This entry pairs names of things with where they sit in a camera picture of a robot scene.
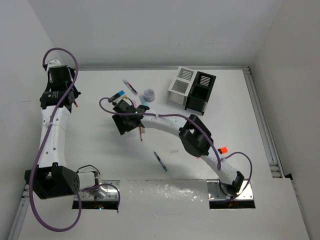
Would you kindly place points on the pastel blue highlighter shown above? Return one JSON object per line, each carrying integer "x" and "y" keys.
{"x": 143, "y": 100}

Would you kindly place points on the red gel pen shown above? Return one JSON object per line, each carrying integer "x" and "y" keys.
{"x": 140, "y": 133}

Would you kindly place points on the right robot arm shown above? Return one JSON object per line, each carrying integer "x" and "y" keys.
{"x": 194, "y": 135}

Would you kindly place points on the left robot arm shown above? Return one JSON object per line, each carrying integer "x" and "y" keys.
{"x": 52, "y": 177}

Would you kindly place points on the blue and black highlighter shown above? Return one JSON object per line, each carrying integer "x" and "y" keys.
{"x": 116, "y": 96}

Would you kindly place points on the clear jar of paperclips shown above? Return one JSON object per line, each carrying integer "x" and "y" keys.
{"x": 149, "y": 95}

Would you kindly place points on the white front panel board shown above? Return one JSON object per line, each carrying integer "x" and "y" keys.
{"x": 180, "y": 210}

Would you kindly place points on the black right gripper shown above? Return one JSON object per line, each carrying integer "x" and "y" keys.
{"x": 123, "y": 126}

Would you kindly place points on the white slotted organizer container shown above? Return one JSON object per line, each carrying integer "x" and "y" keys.
{"x": 180, "y": 86}

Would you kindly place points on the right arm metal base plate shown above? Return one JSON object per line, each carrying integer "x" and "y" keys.
{"x": 217, "y": 192}

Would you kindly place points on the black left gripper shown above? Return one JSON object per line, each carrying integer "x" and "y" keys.
{"x": 76, "y": 93}

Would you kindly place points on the pastel pink highlighter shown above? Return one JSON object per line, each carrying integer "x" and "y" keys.
{"x": 134, "y": 103}

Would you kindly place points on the black slotted organizer container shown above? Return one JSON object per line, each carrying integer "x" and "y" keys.
{"x": 200, "y": 92}

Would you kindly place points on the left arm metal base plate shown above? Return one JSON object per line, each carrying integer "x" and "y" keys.
{"x": 109, "y": 191}

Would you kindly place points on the green gel pen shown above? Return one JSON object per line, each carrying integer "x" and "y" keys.
{"x": 160, "y": 161}

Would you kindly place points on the orange and black highlighter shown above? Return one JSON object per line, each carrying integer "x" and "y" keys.
{"x": 223, "y": 150}

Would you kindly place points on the double-ended pink blue marker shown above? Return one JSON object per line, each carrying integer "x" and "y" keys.
{"x": 130, "y": 87}

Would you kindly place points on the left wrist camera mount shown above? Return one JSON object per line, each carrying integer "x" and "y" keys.
{"x": 52, "y": 63}

